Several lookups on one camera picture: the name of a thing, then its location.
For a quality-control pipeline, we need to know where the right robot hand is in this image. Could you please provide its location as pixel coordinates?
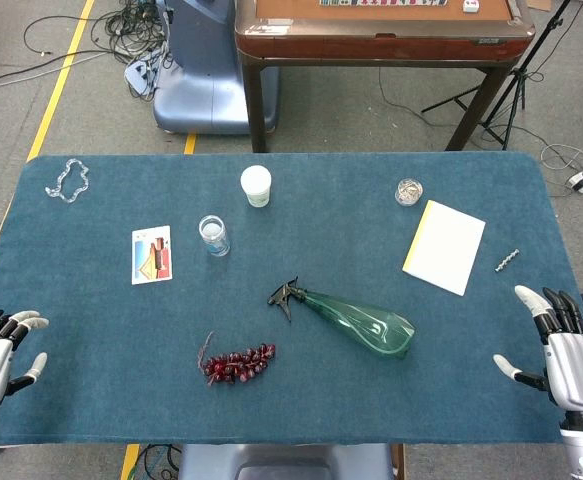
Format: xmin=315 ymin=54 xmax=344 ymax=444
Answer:
xmin=492 ymin=285 xmax=583 ymax=427

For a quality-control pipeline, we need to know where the green spray bottle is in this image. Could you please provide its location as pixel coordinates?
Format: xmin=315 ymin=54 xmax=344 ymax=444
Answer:
xmin=267 ymin=276 xmax=416 ymax=360

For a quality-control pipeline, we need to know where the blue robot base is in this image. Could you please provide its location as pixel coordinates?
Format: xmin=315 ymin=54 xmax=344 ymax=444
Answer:
xmin=152 ymin=0 xmax=280 ymax=135

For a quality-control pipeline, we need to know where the metal screw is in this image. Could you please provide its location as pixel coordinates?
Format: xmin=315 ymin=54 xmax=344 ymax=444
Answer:
xmin=494 ymin=248 xmax=521 ymax=274

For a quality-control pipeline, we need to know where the white notepad yellow spine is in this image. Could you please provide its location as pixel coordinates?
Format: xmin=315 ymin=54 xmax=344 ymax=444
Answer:
xmin=402 ymin=200 xmax=487 ymax=297

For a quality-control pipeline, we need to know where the picture card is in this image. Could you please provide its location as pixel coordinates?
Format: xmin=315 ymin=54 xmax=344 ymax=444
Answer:
xmin=131 ymin=225 xmax=173 ymax=286

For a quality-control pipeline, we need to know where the small clear round box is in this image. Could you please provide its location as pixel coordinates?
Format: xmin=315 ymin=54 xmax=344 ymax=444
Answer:
xmin=395 ymin=179 xmax=424 ymax=207

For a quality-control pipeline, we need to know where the red plastic grape bunch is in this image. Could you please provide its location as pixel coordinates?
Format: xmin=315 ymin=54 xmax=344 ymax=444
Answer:
xmin=196 ymin=331 xmax=277 ymax=386

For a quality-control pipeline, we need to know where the clear glass jar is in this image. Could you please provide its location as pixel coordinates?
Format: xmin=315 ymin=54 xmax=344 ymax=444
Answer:
xmin=198 ymin=215 xmax=231 ymax=258

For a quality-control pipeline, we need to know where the black tripod stand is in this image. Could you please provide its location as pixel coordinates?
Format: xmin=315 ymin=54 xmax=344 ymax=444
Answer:
xmin=421 ymin=0 xmax=577 ymax=151

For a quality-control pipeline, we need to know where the blue table cloth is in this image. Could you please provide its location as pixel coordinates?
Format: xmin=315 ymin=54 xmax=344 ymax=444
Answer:
xmin=0 ymin=152 xmax=583 ymax=447

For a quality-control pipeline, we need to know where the grey robot torso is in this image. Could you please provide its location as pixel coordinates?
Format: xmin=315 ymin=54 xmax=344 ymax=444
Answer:
xmin=177 ymin=442 xmax=395 ymax=480

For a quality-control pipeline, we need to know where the white paper cup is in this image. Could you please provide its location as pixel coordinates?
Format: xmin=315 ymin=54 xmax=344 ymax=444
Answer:
xmin=240 ymin=165 xmax=273 ymax=208

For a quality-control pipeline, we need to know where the brown mahjong table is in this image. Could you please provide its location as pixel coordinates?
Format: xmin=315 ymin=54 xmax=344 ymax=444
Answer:
xmin=234 ymin=0 xmax=536 ymax=153

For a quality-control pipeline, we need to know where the row of mahjong tiles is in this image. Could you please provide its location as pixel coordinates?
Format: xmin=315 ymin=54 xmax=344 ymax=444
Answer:
xmin=319 ymin=0 xmax=449 ymax=8

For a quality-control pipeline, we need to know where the clear bead necklace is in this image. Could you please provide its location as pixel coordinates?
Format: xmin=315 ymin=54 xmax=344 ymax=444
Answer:
xmin=44 ymin=158 xmax=91 ymax=204

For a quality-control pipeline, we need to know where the tangle of black cables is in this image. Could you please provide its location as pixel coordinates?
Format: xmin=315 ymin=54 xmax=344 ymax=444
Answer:
xmin=20 ymin=0 xmax=177 ymax=104

